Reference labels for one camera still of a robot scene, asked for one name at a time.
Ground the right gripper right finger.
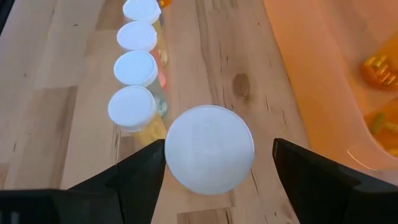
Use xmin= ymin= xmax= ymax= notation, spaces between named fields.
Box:
xmin=272 ymin=138 xmax=398 ymax=224

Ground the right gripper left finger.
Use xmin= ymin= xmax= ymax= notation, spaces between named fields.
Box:
xmin=0 ymin=139 xmax=166 ymax=224

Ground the large amber pill bottle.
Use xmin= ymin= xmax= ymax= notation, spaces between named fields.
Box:
xmin=359 ymin=30 xmax=398 ymax=91
xmin=363 ymin=98 xmax=398 ymax=159
xmin=164 ymin=105 xmax=256 ymax=196

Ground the small pale yellow pill bottle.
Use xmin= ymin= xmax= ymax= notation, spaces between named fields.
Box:
xmin=107 ymin=85 xmax=169 ymax=146

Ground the small teal pill bottle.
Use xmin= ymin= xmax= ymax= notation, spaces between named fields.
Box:
xmin=113 ymin=50 xmax=170 ymax=121

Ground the small pink pill bottle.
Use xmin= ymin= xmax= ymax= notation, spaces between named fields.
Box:
xmin=116 ymin=21 xmax=169 ymax=90

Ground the small yellow-green pill bottle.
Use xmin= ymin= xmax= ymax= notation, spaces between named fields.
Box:
xmin=122 ymin=0 xmax=170 ymax=66

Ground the orange translucent plastic bin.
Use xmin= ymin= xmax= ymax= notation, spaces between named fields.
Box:
xmin=263 ymin=0 xmax=398 ymax=184

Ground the black table frame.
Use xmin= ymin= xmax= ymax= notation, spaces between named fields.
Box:
xmin=0 ymin=0 xmax=16 ymax=34

